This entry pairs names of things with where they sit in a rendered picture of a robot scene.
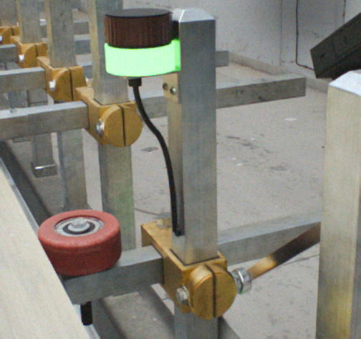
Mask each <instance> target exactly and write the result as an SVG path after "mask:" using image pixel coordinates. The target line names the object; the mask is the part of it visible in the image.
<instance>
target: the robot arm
mask: <svg viewBox="0 0 361 339"><path fill-rule="evenodd" d="M310 54H311V58H312V64H313V67H314V73H315V77H316V79H321V78H332V80H333V81H334V80H336V79H337V78H339V77H341V76H343V75H344V74H346V73H348V72H349V71H355V70H361V12H360V13H359V14H357V15H356V16H354V17H353V18H352V19H351V20H349V21H348V22H347V23H345V24H344V25H342V26H341V27H340V28H339V29H337V30H336V31H334V32H333V33H331V34H330V35H329V36H328V37H326V38H325V39H323V40H322V41H321V42H320V43H319V44H317V45H316V46H314V47H313V48H311V49H310Z"/></svg>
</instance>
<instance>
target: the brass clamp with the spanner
mask: <svg viewBox="0 0 361 339"><path fill-rule="evenodd" d="M157 222H158V221H154V222H150V223H146V224H141V226H140V228H141V242H142V247H148V246H151V245H152V246H153V247H154V248H155V250H156V251H157V252H158V253H159V254H160V256H161V257H162V263H163V282H161V283H158V284H159V285H160V286H161V287H162V288H163V289H164V291H165V292H166V293H167V295H168V296H169V298H170V299H171V300H172V301H173V302H174V303H175V305H176V306H177V307H178V309H179V310H180V311H181V312H182V313H183V314H187V313H190V312H193V313H194V314H195V315H196V316H197V317H199V318H202V319H207V320H208V319H213V317H215V318H216V317H219V316H221V315H222V314H224V313H225V312H226V311H227V310H228V309H229V308H230V307H231V306H232V304H233V303H234V300H235V298H236V291H237V289H236V283H235V281H234V279H233V278H232V277H231V276H230V275H229V274H228V261H227V258H225V257H224V256H223V255H222V254H221V253H220V252H219V251H218V257H216V258H213V259H207V260H203V261H200V262H194V263H191V264H184V263H183V262H182V261H181V259H180V258H179V257H178V256H177V255H176V254H175V253H174V252H173V250H172V240H171V228H169V229H161V228H159V227H157V225H156V223H157Z"/></svg>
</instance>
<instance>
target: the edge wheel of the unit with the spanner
mask: <svg viewBox="0 0 361 339"><path fill-rule="evenodd" d="M37 234H38V240H39V242H40V244H41V246H42V248H43V250H44V251H45V253H46V255H47V257H48V259H49V261H50V263H51V264H52V266H53V268H54V271H55V272H56V274H60V275H65V276H83V275H89V274H94V273H98V272H101V271H103V270H106V269H108V268H110V267H111V266H113V265H114V264H115V263H116V262H117V261H118V260H119V258H120V257H121V254H122V245H121V233H120V223H119V221H118V220H117V219H116V218H115V217H114V216H113V215H111V214H109V213H106V212H103V211H96V210H76V211H68V212H64V213H61V214H58V215H55V216H53V217H50V218H49V219H47V220H46V221H44V222H43V223H42V224H41V225H40V227H39V229H38V233H37ZM80 313H81V321H82V324H83V325H85V326H88V325H91V324H92V323H93V319H92V302H91V301H88V302H86V304H85V305H80Z"/></svg>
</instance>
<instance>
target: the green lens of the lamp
mask: <svg viewBox="0 0 361 339"><path fill-rule="evenodd" d="M105 58H106V69H107V72H109V73H111V74H114V75H122V76H148V75H159V74H163V73H166V72H170V71H172V70H174V69H175V46H174V41H172V43H171V44H169V45H168V46H164V47H158V48H152V49H116V48H112V47H109V46H108V45H107V43H106V44H105Z"/></svg>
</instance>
